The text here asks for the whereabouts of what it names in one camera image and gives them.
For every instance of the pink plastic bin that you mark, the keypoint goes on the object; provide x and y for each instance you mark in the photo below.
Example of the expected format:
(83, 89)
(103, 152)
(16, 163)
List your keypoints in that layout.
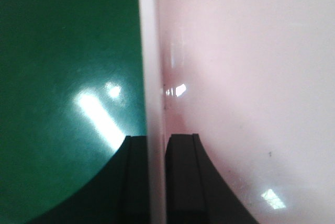
(255, 80)

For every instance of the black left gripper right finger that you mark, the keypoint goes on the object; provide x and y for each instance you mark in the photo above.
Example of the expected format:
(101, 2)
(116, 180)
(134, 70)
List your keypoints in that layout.
(195, 191)

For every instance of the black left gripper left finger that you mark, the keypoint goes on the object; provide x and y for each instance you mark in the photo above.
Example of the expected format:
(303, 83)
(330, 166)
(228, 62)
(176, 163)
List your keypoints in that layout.
(119, 193)

